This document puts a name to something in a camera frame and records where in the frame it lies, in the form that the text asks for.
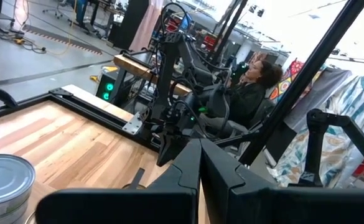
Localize black partition panel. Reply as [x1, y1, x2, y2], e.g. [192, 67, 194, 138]
[108, 0, 151, 51]

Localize colourful painted cloth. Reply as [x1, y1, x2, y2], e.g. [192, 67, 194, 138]
[270, 58, 327, 102]

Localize grey fabric cover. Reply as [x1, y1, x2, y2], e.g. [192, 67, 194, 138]
[282, 66, 354, 138]

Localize wooden workbench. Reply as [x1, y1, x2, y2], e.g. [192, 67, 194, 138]
[112, 53, 192, 96]

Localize teal white patterned cloth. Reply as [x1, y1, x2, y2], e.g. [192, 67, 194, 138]
[267, 73, 364, 189]

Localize black computer tower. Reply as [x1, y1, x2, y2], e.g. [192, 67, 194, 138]
[95, 70, 122, 102]

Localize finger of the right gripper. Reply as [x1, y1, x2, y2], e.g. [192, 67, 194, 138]
[156, 134, 186, 167]

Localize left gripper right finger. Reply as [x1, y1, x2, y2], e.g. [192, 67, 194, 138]
[200, 138, 364, 224]

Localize black articulated stand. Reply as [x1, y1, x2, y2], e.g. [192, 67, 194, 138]
[299, 108, 364, 188]

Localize orange fabric curtain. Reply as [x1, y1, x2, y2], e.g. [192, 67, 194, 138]
[128, 0, 166, 53]

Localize person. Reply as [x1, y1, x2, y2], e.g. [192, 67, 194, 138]
[200, 58, 284, 138]

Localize tangled floor cables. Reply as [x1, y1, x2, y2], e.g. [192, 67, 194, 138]
[0, 29, 48, 54]

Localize silver corner bracket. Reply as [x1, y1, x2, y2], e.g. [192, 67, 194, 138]
[121, 111, 144, 136]

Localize green label can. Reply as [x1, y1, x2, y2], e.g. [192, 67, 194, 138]
[0, 153, 37, 215]
[0, 200, 30, 224]

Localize black aluminium rig frame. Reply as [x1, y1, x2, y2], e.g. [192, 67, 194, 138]
[0, 0, 364, 167]

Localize yellow-black striped cable cover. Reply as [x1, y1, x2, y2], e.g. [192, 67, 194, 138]
[22, 24, 104, 57]

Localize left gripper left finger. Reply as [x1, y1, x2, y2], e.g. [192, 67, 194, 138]
[34, 138, 202, 224]

